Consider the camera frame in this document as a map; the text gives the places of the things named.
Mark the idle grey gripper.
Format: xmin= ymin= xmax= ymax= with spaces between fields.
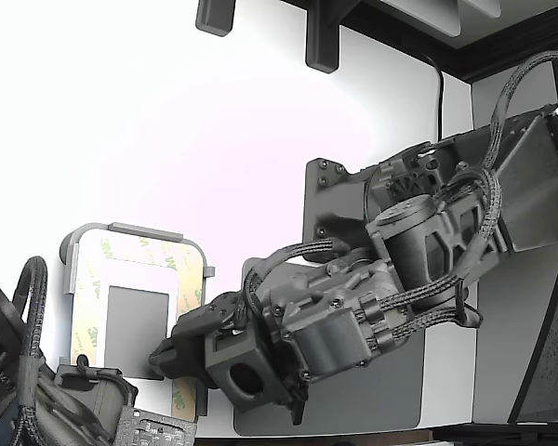
xmin=53 ymin=339 xmax=206 ymax=446

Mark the dark grey printed gripper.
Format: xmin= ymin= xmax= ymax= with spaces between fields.
xmin=172 ymin=253 xmax=418 ymax=426

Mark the white panel with grey window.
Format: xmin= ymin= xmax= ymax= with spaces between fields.
xmin=69 ymin=230 xmax=206 ymax=417

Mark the grey printed fixture with legs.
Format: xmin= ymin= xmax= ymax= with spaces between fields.
xmin=58 ymin=221 xmax=216 ymax=417

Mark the dark grey flat mat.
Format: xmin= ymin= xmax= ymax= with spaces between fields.
xmin=233 ymin=256 xmax=424 ymax=437

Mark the light grey panel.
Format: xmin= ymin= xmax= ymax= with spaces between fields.
xmin=379 ymin=0 xmax=465 ymax=39
xmin=459 ymin=0 xmax=504 ymax=19

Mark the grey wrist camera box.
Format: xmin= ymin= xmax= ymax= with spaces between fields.
xmin=204 ymin=332 xmax=292 ymax=414

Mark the braided gripper cable loop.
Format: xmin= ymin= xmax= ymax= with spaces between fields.
xmin=242 ymin=237 xmax=350 ymax=321

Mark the braided idle arm cable loop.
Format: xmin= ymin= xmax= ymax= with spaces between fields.
xmin=11 ymin=255 xmax=50 ymax=373

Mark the braided wrist cable bundle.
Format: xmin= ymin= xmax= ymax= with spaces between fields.
xmin=360 ymin=271 xmax=485 ymax=354

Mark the short dark grey bracket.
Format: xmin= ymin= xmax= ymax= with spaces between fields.
xmin=194 ymin=0 xmax=237 ymax=37

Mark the tall dark grey bracket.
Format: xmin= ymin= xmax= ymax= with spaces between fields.
xmin=305 ymin=0 xmax=341 ymax=74

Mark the thin black cable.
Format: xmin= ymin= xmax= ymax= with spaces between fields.
xmin=420 ymin=53 xmax=445 ymax=143

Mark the black frame beam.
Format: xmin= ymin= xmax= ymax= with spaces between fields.
xmin=278 ymin=0 xmax=558 ymax=85

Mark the braided upper arm cable loop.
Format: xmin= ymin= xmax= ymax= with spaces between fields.
xmin=439 ymin=48 xmax=558 ymax=247

